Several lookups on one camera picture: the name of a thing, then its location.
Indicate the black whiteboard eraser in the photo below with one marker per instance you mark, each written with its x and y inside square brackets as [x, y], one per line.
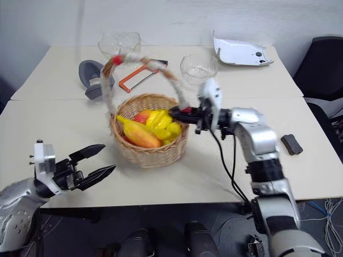
[292, 144]

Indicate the white plastic cover shell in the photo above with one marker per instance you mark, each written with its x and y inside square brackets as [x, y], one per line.
[238, 52]

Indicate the orange frame hacksaw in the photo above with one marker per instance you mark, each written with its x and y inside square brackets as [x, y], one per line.
[131, 77]

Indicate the large clear glass bowl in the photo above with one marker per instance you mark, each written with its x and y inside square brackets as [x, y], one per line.
[120, 44]

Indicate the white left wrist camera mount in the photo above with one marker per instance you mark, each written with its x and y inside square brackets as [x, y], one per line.
[40, 156]

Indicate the black office chair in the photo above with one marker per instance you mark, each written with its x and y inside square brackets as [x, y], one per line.
[324, 69]

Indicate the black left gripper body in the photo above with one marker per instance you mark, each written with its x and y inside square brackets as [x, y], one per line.
[65, 174]

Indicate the small clear glass bowl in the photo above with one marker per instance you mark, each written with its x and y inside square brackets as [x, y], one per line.
[198, 70]

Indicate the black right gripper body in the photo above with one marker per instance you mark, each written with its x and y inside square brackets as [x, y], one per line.
[205, 117]

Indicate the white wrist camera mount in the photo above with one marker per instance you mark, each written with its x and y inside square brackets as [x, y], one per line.
[212, 93]
[40, 156]

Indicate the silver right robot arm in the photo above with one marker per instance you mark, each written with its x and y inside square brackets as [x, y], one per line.
[262, 139]

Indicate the dark rounded shape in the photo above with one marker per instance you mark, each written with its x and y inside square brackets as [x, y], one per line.
[139, 242]
[199, 241]

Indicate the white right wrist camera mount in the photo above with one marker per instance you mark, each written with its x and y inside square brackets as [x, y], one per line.
[212, 93]

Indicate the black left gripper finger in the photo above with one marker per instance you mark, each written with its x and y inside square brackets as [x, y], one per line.
[88, 150]
[100, 175]

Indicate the yellow toy pepper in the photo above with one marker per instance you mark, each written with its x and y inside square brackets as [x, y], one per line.
[174, 129]

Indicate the red orange toy peach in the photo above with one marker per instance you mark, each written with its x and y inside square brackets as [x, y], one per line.
[141, 117]

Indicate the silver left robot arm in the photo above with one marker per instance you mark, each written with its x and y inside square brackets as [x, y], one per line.
[16, 208]

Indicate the grey tape dispenser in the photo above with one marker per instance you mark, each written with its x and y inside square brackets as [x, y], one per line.
[88, 72]

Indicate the yellow toy starfruit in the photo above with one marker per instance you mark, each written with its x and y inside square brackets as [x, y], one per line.
[159, 119]

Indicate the orange toy mango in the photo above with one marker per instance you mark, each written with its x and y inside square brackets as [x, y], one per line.
[144, 140]

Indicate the yellow toy banana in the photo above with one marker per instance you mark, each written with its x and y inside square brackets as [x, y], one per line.
[134, 128]

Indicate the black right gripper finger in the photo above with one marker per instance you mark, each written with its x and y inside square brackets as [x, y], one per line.
[182, 110]
[187, 119]

